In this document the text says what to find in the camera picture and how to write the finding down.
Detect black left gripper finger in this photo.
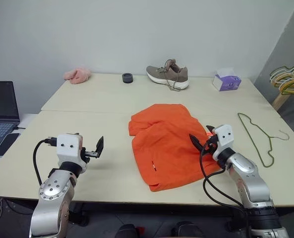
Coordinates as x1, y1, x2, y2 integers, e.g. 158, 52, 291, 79
95, 135, 105, 158

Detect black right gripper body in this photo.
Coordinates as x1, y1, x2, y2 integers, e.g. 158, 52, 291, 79
202, 132, 221, 156

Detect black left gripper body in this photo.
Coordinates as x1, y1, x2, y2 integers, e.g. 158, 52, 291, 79
80, 147, 99, 165

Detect orange shorts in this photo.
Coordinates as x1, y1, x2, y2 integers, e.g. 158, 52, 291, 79
128, 103, 221, 193

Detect olive green wire hanger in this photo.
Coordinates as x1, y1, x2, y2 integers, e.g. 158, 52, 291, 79
237, 112, 290, 168

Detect purple white tissue box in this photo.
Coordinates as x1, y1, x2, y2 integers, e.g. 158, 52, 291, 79
212, 67, 242, 92

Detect black table leg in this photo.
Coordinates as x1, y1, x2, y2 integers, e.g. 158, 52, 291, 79
225, 205, 247, 233
69, 202, 91, 227

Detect white side table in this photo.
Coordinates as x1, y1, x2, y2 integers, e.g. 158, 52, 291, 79
0, 113, 40, 174

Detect small black round container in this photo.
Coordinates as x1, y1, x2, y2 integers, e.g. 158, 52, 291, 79
121, 72, 134, 84

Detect pink fluffy slipper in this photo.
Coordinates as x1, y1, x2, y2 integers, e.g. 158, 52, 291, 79
63, 66, 92, 85

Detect taupe sneaker with white sole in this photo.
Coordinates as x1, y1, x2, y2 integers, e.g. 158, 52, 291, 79
146, 59, 190, 93

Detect wooden clothes rack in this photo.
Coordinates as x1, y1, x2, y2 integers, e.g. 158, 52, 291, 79
271, 92, 291, 112

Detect dark rounded shape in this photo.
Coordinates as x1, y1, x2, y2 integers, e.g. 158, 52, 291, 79
117, 223, 143, 238

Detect black smartphone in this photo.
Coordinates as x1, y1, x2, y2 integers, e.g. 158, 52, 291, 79
0, 132, 21, 157

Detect dark laptop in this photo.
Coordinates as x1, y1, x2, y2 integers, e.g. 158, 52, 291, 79
0, 81, 21, 157

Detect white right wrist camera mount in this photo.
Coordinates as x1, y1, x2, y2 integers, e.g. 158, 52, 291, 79
212, 124, 235, 161

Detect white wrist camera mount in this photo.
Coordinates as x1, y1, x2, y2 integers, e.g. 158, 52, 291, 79
56, 133, 84, 166
212, 124, 235, 161

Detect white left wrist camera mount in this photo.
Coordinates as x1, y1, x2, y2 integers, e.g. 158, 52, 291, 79
56, 133, 84, 166

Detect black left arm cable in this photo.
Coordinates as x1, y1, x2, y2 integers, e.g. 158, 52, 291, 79
32, 137, 59, 186

